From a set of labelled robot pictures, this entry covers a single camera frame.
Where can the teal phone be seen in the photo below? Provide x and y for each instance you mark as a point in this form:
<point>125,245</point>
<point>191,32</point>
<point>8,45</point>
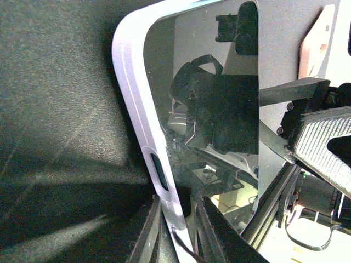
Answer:
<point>202,68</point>

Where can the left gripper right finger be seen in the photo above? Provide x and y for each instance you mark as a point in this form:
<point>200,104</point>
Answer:
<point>218,239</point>

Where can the black front aluminium rail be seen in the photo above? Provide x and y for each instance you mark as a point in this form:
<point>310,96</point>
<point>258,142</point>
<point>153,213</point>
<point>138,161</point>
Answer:
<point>268,206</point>

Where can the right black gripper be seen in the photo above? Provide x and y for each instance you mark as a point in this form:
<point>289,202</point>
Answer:
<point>317,128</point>

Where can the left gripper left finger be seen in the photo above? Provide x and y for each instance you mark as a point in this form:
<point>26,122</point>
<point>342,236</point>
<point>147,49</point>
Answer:
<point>150,244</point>

